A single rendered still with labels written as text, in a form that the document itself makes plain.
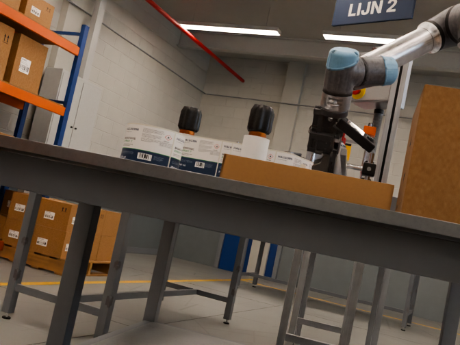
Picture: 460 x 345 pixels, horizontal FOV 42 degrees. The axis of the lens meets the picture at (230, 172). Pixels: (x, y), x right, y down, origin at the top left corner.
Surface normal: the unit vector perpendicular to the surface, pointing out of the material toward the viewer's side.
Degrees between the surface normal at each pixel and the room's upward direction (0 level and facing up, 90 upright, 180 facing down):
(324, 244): 90
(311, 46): 90
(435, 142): 90
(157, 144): 90
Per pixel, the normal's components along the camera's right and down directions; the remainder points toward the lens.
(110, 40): 0.91, 0.16
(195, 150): -0.29, -0.15
